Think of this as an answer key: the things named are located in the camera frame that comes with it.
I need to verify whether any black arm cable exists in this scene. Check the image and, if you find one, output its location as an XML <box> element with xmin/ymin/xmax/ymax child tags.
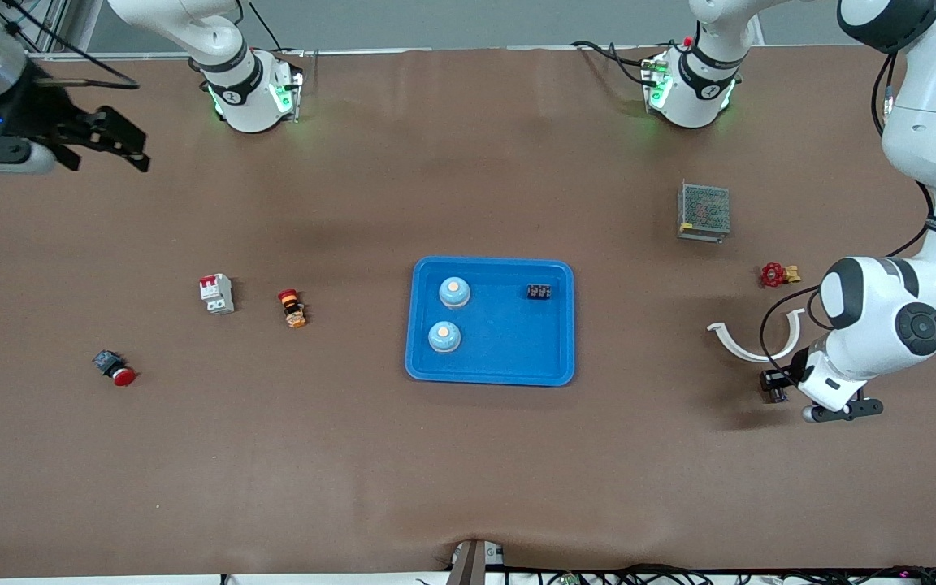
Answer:
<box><xmin>0</xmin><ymin>0</ymin><xmax>141</xmax><ymax>90</ymax></box>
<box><xmin>759</xmin><ymin>49</ymin><xmax>936</xmax><ymax>371</ymax></box>

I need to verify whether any white circuit breaker red switch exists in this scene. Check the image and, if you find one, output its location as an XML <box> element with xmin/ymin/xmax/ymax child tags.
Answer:
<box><xmin>199</xmin><ymin>273</ymin><xmax>236</xmax><ymax>316</ymax></box>

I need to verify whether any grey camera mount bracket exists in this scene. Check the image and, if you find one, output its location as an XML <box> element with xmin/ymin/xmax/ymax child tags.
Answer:
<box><xmin>445</xmin><ymin>539</ymin><xmax>506</xmax><ymax>585</ymax></box>

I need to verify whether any blue plastic tray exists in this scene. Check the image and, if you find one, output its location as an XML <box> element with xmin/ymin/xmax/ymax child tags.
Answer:
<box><xmin>405</xmin><ymin>257</ymin><xmax>576</xmax><ymax>388</ymax></box>

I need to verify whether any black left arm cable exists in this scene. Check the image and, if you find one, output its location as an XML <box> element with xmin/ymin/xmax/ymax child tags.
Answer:
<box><xmin>759</xmin><ymin>49</ymin><xmax>936</xmax><ymax>371</ymax></box>

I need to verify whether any black floor cable bundle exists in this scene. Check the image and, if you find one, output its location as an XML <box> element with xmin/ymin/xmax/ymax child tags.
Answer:
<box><xmin>509</xmin><ymin>563</ymin><xmax>936</xmax><ymax>585</ymax></box>

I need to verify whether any red handle brass valve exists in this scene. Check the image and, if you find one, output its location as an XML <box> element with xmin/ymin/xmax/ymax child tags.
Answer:
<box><xmin>758</xmin><ymin>262</ymin><xmax>802</xmax><ymax>288</ymax></box>

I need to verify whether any black left base cable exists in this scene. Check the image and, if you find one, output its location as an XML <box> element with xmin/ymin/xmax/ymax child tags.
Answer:
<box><xmin>572</xmin><ymin>39</ymin><xmax>654</xmax><ymax>86</ymax></box>

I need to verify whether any metal mesh power supply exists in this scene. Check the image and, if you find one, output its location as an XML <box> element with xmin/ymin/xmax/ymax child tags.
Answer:
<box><xmin>677</xmin><ymin>181</ymin><xmax>732</xmax><ymax>244</ymax></box>

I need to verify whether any white curved plastic clamp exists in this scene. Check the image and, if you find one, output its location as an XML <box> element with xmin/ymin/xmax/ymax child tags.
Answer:
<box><xmin>707</xmin><ymin>309</ymin><xmax>807</xmax><ymax>363</ymax></box>

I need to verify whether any black base cable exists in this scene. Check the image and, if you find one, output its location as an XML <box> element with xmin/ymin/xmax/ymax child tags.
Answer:
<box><xmin>253</xmin><ymin>0</ymin><xmax>306</xmax><ymax>58</ymax></box>
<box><xmin>572</xmin><ymin>39</ymin><xmax>654</xmax><ymax>86</ymax></box>

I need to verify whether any black right base cable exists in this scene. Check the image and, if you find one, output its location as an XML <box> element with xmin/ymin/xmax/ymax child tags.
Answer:
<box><xmin>253</xmin><ymin>0</ymin><xmax>306</xmax><ymax>58</ymax></box>

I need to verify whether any blue bell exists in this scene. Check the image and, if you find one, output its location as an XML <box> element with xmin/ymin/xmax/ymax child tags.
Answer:
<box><xmin>438</xmin><ymin>276</ymin><xmax>472</xmax><ymax>311</ymax></box>
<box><xmin>427</xmin><ymin>320</ymin><xmax>462</xmax><ymax>354</ymax></box>

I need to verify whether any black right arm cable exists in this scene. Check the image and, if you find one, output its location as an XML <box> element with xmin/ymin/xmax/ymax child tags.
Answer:
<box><xmin>0</xmin><ymin>0</ymin><xmax>141</xmax><ymax>90</ymax></box>

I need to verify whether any red orange emergency stop button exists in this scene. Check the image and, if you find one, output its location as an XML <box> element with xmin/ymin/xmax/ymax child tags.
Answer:
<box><xmin>277</xmin><ymin>288</ymin><xmax>308</xmax><ymax>330</ymax></box>

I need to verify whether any red push button black body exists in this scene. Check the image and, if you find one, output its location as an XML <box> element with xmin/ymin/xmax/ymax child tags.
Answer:
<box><xmin>92</xmin><ymin>349</ymin><xmax>137</xmax><ymax>388</ymax></box>

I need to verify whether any brown table mat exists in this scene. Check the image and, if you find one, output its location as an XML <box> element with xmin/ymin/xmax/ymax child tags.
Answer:
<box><xmin>0</xmin><ymin>45</ymin><xmax>936</xmax><ymax>579</ymax></box>

